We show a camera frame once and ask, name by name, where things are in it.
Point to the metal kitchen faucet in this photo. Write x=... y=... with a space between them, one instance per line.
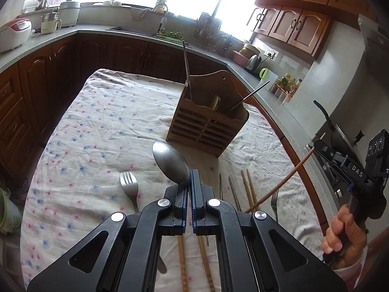
x=162 y=12

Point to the range hood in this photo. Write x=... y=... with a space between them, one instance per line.
x=373 y=36

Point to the wooden upper cabinets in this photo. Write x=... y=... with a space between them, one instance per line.
x=304 y=6

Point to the small white kitchen appliance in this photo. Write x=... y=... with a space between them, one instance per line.
x=48 y=21

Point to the metal dish rack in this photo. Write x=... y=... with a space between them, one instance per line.
x=212 y=33

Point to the green rimmed white container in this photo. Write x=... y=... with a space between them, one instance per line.
x=7 y=213

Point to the metal fork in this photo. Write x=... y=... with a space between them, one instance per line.
x=274 y=202
x=129 y=188

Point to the spice jars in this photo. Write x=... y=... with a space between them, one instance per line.
x=278 y=92

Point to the black wok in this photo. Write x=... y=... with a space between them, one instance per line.
x=334 y=127

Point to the person's right hand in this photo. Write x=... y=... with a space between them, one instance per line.
x=340 y=231

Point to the wooden utensil holder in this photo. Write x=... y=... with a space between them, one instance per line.
x=200 y=130

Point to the metal spoon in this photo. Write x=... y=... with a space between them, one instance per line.
x=170 y=161

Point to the pink basin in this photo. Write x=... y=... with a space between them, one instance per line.
x=240 y=57

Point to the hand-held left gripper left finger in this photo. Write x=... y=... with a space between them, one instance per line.
x=181 y=202

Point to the person's right forearm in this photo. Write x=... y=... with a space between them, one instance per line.
x=352 y=270

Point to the white and red rice cooker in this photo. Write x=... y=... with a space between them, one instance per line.
x=13 y=35

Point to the cream lidded pot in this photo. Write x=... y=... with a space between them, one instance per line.
x=249 y=50

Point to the metal chopstick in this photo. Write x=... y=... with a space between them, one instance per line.
x=252 y=95
x=221 y=187
x=234 y=193

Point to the wooden cabinets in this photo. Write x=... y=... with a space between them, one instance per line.
x=304 y=6
x=76 y=54

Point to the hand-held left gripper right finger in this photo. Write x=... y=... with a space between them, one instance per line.
x=195 y=202

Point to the dark chopstick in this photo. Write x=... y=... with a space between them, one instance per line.
x=186 y=67

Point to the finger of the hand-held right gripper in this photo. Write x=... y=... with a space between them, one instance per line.
x=339 y=185
x=323 y=149

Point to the yellow bottle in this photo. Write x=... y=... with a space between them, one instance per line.
x=160 y=0

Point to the large white electric cooker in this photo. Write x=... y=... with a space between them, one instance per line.
x=70 y=13

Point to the white wall socket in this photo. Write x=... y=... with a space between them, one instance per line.
x=270 y=54

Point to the wooden lower cabinets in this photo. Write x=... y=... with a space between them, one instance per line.
x=76 y=54

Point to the wooden chopstick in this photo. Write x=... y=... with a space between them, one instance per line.
x=285 y=176
x=251 y=187
x=206 y=264
x=181 y=264
x=246 y=188

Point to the floral white tablecloth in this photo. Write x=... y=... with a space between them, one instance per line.
x=106 y=127

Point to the green vegetables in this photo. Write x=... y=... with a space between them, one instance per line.
x=170 y=34

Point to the steel electric kettle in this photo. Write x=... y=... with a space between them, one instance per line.
x=253 y=64

